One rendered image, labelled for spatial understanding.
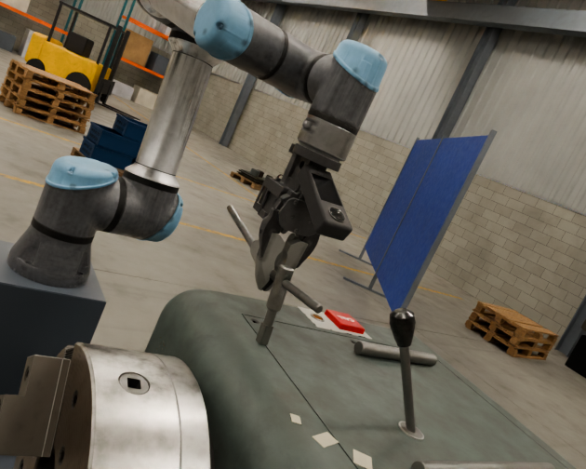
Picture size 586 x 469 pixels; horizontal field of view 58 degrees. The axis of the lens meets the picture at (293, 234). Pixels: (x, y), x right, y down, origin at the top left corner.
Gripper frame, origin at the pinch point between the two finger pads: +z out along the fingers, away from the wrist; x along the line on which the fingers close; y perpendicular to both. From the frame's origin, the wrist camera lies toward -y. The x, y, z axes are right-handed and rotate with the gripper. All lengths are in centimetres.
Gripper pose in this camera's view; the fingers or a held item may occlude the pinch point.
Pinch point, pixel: (267, 284)
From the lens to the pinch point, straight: 77.2
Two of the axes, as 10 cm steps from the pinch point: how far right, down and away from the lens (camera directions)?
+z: -4.1, 8.9, 1.7
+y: -4.4, -3.6, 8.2
